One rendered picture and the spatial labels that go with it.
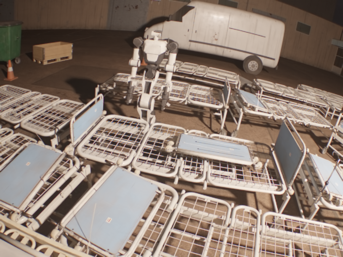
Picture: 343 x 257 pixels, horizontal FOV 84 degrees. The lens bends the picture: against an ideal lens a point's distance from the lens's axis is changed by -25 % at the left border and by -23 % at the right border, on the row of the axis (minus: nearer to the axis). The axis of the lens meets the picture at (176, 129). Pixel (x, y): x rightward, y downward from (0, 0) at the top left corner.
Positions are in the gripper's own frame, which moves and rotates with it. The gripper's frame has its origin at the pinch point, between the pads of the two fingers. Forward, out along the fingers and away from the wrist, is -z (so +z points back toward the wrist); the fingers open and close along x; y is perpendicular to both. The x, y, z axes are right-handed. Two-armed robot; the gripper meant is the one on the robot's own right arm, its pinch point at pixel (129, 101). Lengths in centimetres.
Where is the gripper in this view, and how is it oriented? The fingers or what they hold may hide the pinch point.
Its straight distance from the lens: 306.1
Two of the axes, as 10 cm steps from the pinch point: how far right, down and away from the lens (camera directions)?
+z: 1.7, -9.5, -2.7
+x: -1.1, 2.5, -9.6
